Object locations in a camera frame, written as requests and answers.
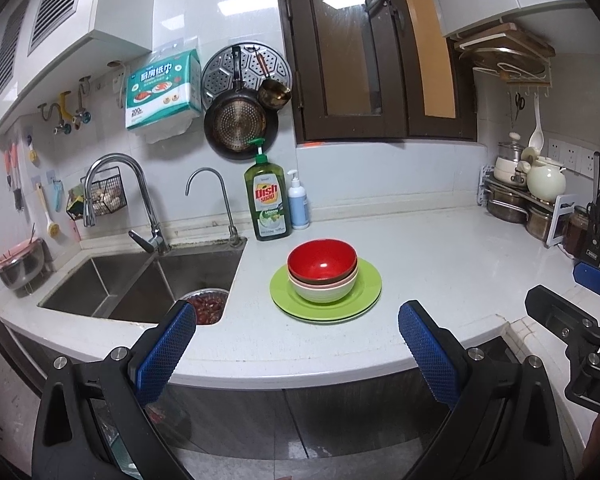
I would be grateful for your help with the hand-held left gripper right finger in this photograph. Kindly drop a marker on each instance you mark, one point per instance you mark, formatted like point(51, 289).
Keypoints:
point(427, 355)

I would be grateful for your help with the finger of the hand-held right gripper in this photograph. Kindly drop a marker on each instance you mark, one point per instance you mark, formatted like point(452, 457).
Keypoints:
point(555, 310)
point(597, 282)

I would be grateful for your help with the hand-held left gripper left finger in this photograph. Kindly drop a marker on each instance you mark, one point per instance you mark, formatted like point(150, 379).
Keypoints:
point(165, 355)

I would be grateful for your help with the green plate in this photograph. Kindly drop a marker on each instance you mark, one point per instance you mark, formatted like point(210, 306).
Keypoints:
point(370, 290)

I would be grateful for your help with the white bowl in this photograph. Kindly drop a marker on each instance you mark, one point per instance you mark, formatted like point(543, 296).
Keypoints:
point(325, 294)

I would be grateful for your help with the red and black bowl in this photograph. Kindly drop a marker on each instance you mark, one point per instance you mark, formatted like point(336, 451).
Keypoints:
point(322, 260)

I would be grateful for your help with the black knife block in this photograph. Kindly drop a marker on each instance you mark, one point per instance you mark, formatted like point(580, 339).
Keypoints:
point(597, 240)

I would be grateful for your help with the brown glass jar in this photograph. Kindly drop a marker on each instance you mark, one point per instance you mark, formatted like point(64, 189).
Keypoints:
point(575, 232)

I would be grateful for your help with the steel colander with red food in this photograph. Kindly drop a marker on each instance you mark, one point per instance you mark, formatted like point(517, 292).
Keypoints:
point(205, 305)

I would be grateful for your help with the small steel pot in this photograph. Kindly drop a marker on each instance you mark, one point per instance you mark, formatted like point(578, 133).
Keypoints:
point(537, 222)

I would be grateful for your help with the steel sink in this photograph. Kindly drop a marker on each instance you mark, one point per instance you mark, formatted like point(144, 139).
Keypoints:
point(95, 285)

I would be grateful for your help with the grey base cabinet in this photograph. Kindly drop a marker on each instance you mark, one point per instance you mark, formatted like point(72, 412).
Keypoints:
point(330, 410)

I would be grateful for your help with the cream kettle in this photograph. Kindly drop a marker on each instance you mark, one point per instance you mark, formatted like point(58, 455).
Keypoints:
point(545, 180)

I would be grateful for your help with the large chrome faucet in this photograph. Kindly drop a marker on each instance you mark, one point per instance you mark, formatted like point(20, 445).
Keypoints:
point(150, 220)

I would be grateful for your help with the thin chrome faucet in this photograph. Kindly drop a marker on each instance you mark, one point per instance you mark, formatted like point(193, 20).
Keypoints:
point(232, 232)

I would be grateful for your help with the cream pot with glass lid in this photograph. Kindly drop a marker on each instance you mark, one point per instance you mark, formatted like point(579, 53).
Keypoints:
point(507, 167)

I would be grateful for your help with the white pot rack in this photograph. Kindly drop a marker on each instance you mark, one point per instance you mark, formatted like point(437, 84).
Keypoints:
point(484, 180)

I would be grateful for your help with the white spoon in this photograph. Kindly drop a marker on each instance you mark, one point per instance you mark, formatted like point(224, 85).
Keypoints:
point(536, 137)

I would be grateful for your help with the steel bowl with pink strainer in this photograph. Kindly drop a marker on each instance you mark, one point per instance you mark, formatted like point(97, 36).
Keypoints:
point(20, 270)

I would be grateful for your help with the green dish soap bottle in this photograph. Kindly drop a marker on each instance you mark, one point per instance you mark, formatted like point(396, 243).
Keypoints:
point(267, 210)

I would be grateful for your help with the white dish brush yellow head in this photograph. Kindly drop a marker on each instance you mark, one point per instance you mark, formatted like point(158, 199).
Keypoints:
point(47, 215)

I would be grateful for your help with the blue hanging utensil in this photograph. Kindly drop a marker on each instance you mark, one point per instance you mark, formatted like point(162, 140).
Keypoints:
point(57, 195)

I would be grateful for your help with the white pump bottle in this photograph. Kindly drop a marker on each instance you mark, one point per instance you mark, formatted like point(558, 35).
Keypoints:
point(298, 210)

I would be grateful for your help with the black scissors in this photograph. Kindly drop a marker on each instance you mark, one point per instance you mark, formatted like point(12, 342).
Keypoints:
point(519, 102)

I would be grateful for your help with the small yellow hanging brush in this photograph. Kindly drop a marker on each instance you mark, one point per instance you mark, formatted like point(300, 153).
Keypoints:
point(31, 152)

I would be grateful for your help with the perforated frying pan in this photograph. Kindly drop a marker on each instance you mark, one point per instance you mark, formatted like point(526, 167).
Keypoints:
point(235, 120)

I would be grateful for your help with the wooden cutting board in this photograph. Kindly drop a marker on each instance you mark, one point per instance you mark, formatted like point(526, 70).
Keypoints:
point(510, 35)

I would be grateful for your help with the kitchen paper towel pack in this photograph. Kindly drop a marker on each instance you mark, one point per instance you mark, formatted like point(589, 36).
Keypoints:
point(162, 90)

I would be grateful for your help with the brass ladle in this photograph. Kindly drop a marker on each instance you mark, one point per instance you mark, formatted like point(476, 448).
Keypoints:
point(274, 94)

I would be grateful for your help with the round steel steamer plate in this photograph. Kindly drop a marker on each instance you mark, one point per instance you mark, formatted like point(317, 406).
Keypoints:
point(277, 67)

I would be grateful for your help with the white wall socket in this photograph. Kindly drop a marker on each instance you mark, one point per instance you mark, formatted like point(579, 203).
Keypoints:
point(562, 155)
point(586, 162)

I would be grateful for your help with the chrome wall tap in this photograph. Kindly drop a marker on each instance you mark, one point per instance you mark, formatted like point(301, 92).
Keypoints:
point(82, 110)

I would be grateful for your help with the white vented wall cabinet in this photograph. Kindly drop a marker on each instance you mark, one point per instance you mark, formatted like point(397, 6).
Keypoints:
point(115, 0)

